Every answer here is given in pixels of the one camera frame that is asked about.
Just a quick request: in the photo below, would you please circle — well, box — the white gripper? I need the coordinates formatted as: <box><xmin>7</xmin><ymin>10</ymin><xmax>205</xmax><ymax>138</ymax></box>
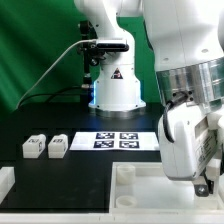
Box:
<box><xmin>158</xmin><ymin>103</ymin><xmax>221</xmax><ymax>197</ymax></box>

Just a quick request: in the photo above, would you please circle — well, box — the white square tabletop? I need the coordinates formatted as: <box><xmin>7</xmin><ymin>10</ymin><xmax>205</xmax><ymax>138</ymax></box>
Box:
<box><xmin>109</xmin><ymin>162</ymin><xmax>224</xmax><ymax>214</ymax></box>

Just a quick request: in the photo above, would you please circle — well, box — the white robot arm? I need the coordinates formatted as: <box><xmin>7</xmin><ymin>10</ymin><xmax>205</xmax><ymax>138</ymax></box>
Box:
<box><xmin>74</xmin><ymin>0</ymin><xmax>224</xmax><ymax>197</ymax></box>

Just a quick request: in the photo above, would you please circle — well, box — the white sheet with AprilTags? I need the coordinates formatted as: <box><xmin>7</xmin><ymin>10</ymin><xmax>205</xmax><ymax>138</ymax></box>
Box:
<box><xmin>70</xmin><ymin>131</ymin><xmax>159</xmax><ymax>151</ymax></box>

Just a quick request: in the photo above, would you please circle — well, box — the white L-shaped obstacle fixture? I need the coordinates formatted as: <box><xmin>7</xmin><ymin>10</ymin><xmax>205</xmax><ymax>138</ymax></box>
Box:
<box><xmin>0</xmin><ymin>166</ymin><xmax>224</xmax><ymax>224</ymax></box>

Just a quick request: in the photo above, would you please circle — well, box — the black camera on stand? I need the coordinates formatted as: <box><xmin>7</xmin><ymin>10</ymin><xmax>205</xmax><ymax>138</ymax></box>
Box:
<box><xmin>77</xmin><ymin>20</ymin><xmax>105</xmax><ymax>89</ymax></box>

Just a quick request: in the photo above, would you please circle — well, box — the black cable on table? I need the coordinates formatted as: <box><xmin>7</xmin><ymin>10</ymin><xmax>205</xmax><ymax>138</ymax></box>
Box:
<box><xmin>18</xmin><ymin>85</ymin><xmax>93</xmax><ymax>108</ymax></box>

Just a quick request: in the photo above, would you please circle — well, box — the grey camera cable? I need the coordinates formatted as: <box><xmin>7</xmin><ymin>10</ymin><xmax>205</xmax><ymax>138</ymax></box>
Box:
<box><xmin>15</xmin><ymin>39</ymin><xmax>98</xmax><ymax>109</ymax></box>

